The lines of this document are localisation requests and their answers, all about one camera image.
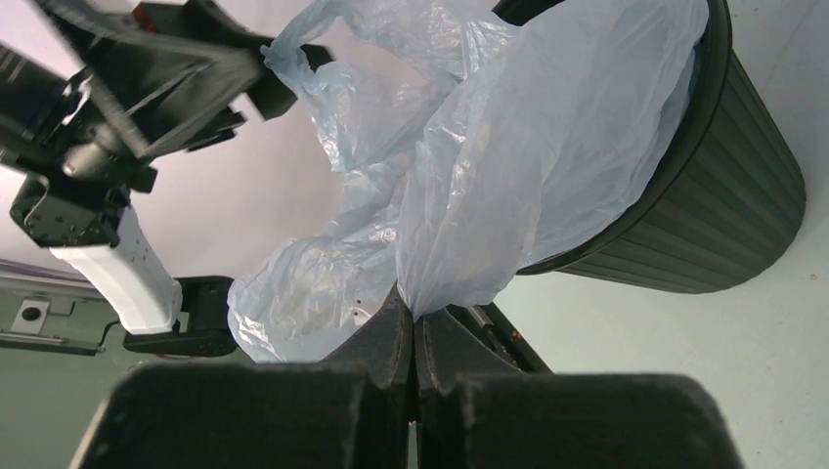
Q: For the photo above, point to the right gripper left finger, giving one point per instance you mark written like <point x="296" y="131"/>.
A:
<point x="348" y="410"/>

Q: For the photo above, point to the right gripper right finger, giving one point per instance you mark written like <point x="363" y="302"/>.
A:
<point x="478" y="411"/>

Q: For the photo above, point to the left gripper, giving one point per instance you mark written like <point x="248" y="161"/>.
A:
<point x="163" y="77"/>

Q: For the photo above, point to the blue plastic trash bag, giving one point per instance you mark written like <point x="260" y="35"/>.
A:
<point x="471" y="148"/>

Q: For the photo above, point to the black trash bin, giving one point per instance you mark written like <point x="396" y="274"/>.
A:
<point x="725" y="202"/>

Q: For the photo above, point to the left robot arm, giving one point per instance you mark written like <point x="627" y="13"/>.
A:
<point x="96" y="230"/>

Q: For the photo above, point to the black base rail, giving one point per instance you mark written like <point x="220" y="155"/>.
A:
<point x="491" y="327"/>

